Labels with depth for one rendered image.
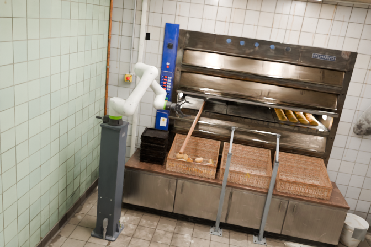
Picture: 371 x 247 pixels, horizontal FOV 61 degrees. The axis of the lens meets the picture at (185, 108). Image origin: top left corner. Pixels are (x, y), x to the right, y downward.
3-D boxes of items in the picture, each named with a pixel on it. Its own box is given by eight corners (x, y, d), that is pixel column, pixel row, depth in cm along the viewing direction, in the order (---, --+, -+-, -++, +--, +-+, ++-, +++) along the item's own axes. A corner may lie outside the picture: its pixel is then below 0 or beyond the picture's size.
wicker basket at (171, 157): (173, 153, 399) (175, 133, 392) (217, 161, 393) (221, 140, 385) (164, 170, 353) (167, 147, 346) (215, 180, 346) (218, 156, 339)
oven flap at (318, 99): (179, 86, 377) (181, 70, 378) (335, 110, 356) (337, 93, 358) (178, 85, 372) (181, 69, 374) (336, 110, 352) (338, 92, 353)
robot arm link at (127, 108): (123, 114, 274) (156, 64, 286) (112, 108, 284) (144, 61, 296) (132, 121, 284) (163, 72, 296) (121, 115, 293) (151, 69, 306)
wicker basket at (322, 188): (269, 171, 385) (274, 150, 377) (317, 179, 380) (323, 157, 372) (275, 191, 338) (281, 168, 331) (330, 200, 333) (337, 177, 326)
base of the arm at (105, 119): (93, 122, 296) (93, 115, 294) (100, 117, 310) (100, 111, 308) (118, 127, 291) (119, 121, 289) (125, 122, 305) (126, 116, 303)
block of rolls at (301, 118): (273, 107, 442) (274, 103, 441) (308, 113, 437) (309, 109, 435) (278, 120, 384) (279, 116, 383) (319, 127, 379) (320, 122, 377)
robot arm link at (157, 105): (152, 110, 332) (150, 105, 323) (155, 100, 338) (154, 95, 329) (165, 112, 331) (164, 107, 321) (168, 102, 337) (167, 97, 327)
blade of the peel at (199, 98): (225, 105, 424) (226, 103, 423) (185, 98, 431) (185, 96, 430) (226, 98, 458) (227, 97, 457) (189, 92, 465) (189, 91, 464)
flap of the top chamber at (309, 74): (181, 64, 370) (184, 47, 371) (341, 88, 349) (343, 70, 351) (181, 64, 365) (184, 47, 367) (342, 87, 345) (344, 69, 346)
